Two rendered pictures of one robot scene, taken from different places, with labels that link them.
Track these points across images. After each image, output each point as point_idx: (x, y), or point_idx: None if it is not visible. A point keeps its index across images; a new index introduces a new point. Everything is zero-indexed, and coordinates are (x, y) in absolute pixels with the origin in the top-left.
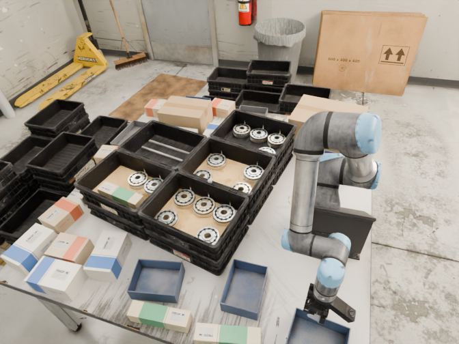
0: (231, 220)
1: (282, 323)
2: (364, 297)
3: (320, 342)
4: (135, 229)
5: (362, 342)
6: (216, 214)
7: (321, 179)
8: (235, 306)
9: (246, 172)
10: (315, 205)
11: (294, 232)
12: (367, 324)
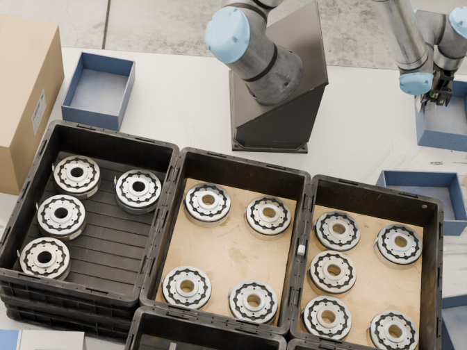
0: (379, 189)
1: (436, 157)
2: (355, 72)
3: (438, 116)
4: None
5: None
6: (346, 242)
7: (269, 51)
8: (463, 199)
9: (214, 212)
10: (301, 74)
11: (427, 59)
12: (389, 71)
